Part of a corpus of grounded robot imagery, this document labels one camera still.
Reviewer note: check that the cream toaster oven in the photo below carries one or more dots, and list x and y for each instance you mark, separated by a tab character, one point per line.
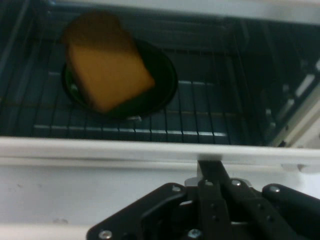
225	7

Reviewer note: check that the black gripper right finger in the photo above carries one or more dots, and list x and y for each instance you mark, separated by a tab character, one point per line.
275	215

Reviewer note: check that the orange bread slice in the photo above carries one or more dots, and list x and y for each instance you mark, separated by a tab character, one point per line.
107	75

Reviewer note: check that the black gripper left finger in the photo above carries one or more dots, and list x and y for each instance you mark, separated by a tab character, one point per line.
160	207

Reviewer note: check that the black round plate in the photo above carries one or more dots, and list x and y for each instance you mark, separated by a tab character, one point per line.
160	82

